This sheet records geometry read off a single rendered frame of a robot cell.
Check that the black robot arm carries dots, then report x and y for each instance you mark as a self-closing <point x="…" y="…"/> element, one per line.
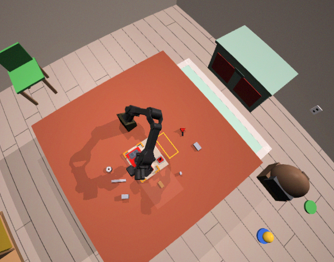
<point x="145" y="159"/>

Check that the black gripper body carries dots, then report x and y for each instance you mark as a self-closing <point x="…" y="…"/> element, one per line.
<point x="131" y="170"/>

